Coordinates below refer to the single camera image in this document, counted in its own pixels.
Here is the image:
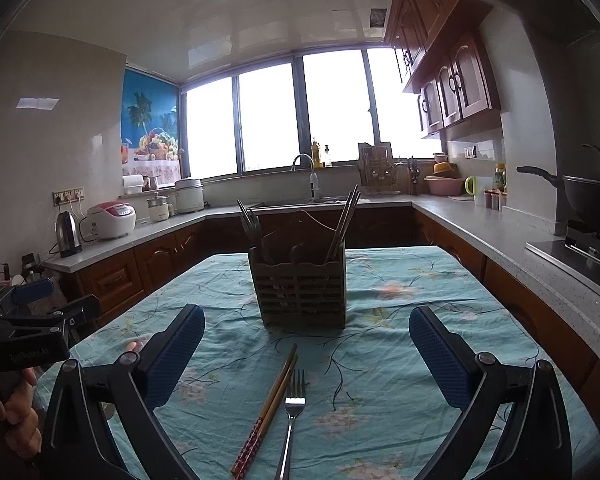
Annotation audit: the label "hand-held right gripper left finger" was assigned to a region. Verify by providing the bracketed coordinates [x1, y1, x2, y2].
[40, 304, 206, 480]

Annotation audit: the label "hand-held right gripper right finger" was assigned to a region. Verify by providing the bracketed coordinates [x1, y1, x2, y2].
[408, 305, 574, 480]

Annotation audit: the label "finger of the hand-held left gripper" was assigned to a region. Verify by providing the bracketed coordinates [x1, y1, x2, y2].
[12, 279, 56, 306]
[50, 294, 101, 346]

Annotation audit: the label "wooden utensil holder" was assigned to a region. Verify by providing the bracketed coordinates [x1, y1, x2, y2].
[248, 209, 347, 330]

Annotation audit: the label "silver fork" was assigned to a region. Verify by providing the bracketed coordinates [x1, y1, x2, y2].
[274, 369, 307, 480]
[245, 207, 264, 262]

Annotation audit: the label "cutlery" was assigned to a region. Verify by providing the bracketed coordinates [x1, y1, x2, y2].
[236, 199, 254, 242]

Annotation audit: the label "plain wooden chopstick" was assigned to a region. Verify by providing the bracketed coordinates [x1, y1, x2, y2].
[329, 187, 359, 263]
[325, 185, 357, 263]

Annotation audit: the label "person's left hand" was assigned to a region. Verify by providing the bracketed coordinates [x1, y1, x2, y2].
[0, 366, 44, 461]

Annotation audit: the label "teal floral tablecloth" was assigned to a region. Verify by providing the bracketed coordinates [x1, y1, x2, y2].
[32, 246, 600, 480]

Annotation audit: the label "steel electric kettle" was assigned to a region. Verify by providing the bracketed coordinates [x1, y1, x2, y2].
[54, 210, 84, 259]

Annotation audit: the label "white and pink rice cooker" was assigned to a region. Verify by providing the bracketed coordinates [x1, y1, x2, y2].
[82, 201, 137, 241]

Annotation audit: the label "white power strip socket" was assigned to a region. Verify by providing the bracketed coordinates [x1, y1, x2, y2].
[52, 188, 86, 206]

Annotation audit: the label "red-patterned wooden chopstick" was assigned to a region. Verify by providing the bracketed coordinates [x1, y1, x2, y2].
[235, 355, 299, 479]
[231, 343, 298, 476]

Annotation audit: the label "small glass electric cooker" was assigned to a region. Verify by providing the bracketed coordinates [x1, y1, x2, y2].
[147, 192, 175, 224]

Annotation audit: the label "white electric pot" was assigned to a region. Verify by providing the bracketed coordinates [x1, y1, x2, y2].
[173, 177, 205, 215]

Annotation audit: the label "pink plastic basin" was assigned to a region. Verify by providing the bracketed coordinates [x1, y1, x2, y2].
[423, 175, 465, 196]

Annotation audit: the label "gas stove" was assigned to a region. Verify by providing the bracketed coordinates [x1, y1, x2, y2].
[525, 219, 600, 302]

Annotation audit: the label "group of condiment bottles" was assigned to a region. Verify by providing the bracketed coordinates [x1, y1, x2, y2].
[483, 162, 509, 212]

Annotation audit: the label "knife and scissors holder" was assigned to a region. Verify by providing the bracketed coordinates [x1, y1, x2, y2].
[407, 157, 424, 196]

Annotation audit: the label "dish drying rack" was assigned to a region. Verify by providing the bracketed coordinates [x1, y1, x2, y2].
[357, 142, 402, 196]

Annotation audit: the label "fruit print window blind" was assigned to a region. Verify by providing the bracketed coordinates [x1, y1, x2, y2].
[121, 69, 181, 187]

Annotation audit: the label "steel kitchen faucet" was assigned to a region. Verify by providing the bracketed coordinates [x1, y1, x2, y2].
[291, 153, 322, 204]

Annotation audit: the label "black wok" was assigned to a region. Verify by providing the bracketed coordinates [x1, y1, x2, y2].
[516, 143, 600, 234]

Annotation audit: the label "kitchen window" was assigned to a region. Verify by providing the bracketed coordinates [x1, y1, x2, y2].
[179, 47, 449, 181]

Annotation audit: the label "wooden upper cabinets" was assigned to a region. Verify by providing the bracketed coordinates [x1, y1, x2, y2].
[384, 0, 504, 140]

